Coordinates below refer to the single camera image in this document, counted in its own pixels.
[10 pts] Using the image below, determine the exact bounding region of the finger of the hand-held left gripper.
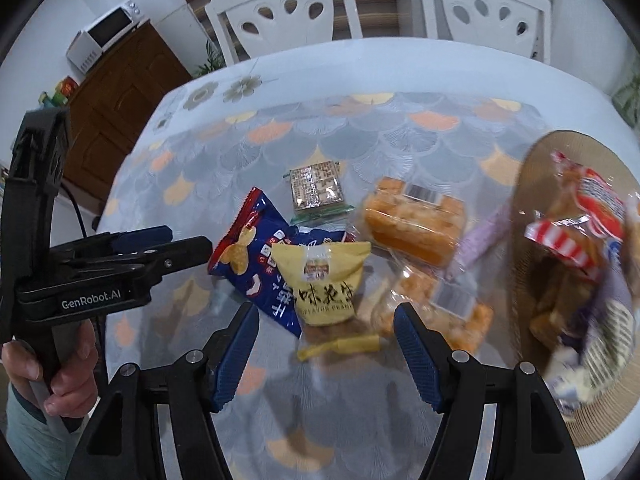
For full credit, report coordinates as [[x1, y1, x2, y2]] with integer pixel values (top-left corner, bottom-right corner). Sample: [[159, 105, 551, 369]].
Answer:
[[50, 226, 173, 261], [50, 236, 213, 291]]

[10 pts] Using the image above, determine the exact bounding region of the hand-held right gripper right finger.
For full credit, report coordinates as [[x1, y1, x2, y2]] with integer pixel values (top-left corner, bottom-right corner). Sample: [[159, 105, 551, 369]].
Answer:
[[394, 302, 586, 480]]

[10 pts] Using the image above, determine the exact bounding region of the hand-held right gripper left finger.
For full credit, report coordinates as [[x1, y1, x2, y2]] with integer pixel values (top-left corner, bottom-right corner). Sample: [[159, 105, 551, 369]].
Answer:
[[65, 301, 260, 480]]

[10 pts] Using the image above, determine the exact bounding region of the orange cake package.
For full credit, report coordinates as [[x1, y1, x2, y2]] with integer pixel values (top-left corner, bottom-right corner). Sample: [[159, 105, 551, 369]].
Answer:
[[372, 270, 496, 353], [361, 176, 470, 268]]

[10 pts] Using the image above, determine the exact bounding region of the blue potato chip bag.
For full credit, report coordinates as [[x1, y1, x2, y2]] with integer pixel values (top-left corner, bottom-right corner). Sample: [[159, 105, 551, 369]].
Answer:
[[207, 186, 351, 339]]

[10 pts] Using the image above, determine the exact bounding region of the small yellow stick packet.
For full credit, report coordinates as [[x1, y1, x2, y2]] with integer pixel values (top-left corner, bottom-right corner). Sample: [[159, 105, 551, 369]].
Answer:
[[296, 334, 390, 362]]

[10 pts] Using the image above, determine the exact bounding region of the yellow peanut packet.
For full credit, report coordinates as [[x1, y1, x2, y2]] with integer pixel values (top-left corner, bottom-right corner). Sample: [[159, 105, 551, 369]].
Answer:
[[270, 241, 373, 328]]

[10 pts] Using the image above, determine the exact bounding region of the pale purple snack packet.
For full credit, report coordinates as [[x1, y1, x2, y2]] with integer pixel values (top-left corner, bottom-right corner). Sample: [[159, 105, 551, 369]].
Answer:
[[457, 200, 513, 273]]

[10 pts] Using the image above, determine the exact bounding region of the green edged biscuit packet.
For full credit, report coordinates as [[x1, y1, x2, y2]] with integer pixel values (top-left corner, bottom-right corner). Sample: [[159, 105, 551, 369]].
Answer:
[[289, 160, 353, 226]]

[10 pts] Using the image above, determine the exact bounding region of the red white striped snack bag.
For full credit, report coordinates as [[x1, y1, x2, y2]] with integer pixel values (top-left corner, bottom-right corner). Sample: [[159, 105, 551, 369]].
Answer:
[[522, 149, 640, 356]]

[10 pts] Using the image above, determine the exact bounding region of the woven round basket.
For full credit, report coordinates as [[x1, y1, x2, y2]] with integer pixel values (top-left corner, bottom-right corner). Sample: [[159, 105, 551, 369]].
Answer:
[[510, 130, 640, 448]]

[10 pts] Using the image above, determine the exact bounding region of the person's left forearm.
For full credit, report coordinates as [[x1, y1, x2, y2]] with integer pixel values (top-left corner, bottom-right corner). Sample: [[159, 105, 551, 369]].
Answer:
[[5, 385, 83, 480]]

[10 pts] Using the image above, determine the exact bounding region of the person's left hand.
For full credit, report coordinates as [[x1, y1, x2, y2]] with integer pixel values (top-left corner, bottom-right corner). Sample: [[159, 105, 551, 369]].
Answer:
[[0, 322, 101, 418]]

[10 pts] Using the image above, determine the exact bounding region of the brown wooden cabinet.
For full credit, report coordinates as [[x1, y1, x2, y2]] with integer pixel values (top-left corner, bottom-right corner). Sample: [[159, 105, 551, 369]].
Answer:
[[62, 22, 193, 206]]

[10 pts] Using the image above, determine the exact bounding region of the row of colourful small boxes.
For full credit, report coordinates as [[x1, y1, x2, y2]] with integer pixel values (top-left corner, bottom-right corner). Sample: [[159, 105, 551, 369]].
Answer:
[[37, 76, 81, 108]]

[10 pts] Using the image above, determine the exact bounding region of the green potted plant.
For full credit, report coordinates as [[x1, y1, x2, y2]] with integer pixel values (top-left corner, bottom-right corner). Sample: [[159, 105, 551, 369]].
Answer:
[[192, 42, 226, 78]]

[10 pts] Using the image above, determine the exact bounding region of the white refrigerator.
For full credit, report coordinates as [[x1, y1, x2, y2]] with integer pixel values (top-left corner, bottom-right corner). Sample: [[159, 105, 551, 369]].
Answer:
[[145, 2, 213, 78]]

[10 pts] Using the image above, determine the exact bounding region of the white microwave oven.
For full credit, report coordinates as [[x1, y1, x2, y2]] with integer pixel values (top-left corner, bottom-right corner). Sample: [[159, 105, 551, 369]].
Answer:
[[66, 0, 151, 78]]

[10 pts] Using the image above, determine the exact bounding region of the glass vase with green stems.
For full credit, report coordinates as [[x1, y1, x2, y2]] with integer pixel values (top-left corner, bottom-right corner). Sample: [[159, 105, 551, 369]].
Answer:
[[612, 60, 640, 126]]

